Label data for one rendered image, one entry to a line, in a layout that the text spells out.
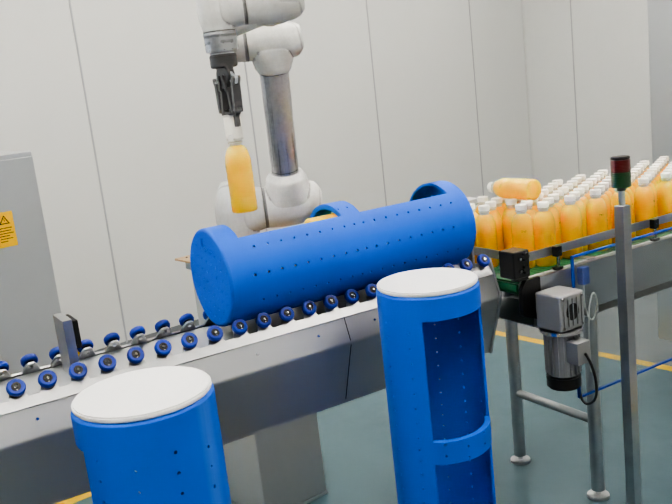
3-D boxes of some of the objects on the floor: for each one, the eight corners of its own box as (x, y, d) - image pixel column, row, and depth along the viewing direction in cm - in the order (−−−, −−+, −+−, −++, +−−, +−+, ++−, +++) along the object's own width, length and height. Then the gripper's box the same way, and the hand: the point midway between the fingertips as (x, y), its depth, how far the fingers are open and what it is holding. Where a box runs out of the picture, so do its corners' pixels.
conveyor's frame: (450, 485, 327) (430, 263, 309) (707, 372, 409) (704, 190, 391) (540, 534, 287) (523, 282, 268) (806, 397, 369) (806, 197, 351)
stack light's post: (626, 512, 294) (612, 205, 272) (633, 508, 296) (621, 203, 274) (635, 516, 291) (622, 206, 269) (643, 512, 293) (631, 204, 271)
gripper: (197, 57, 233) (210, 141, 238) (222, 51, 219) (235, 141, 224) (222, 54, 237) (234, 138, 242) (248, 49, 223) (260, 137, 228)
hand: (233, 127), depth 232 cm, fingers closed on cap, 4 cm apart
